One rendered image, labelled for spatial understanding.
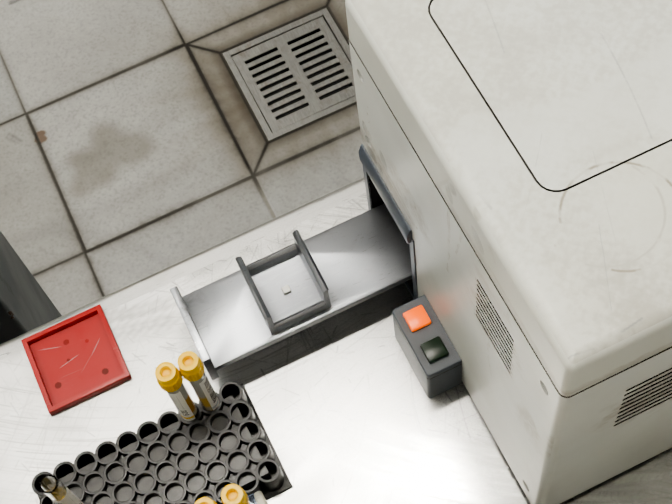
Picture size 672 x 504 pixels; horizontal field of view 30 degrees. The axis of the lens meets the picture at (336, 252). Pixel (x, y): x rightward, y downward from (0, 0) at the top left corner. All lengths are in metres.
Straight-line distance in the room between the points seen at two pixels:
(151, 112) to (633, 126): 1.53
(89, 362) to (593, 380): 0.46
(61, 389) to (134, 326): 0.07
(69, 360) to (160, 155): 1.14
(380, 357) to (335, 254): 0.09
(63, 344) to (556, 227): 0.47
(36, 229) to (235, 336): 1.19
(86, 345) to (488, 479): 0.33
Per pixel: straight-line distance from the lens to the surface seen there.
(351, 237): 0.97
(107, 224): 2.08
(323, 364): 0.98
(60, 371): 1.01
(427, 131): 0.72
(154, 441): 0.95
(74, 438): 0.99
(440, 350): 0.92
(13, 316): 1.37
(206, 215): 2.05
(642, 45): 0.75
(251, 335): 0.95
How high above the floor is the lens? 1.78
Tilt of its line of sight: 64 degrees down
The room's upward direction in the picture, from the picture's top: 11 degrees counter-clockwise
